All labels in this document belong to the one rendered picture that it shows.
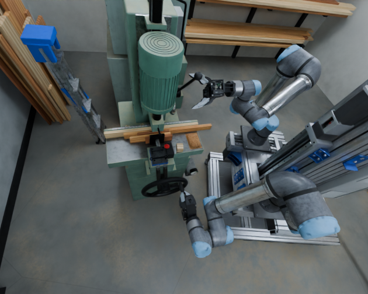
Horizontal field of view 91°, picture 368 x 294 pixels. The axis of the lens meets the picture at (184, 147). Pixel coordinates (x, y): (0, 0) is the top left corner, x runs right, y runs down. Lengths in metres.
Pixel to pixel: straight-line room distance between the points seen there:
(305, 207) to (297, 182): 0.08
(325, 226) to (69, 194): 1.96
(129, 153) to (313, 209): 0.91
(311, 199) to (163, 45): 0.74
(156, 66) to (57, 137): 1.90
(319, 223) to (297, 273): 1.67
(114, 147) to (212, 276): 1.42
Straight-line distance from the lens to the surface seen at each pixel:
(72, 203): 2.08
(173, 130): 1.19
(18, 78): 2.23
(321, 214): 0.74
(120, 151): 1.14
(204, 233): 0.90
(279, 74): 1.23
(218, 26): 3.25
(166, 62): 0.72
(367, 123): 1.11
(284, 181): 0.75
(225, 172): 1.99
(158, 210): 1.93
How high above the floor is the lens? 1.89
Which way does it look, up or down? 58 degrees down
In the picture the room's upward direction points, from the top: 19 degrees clockwise
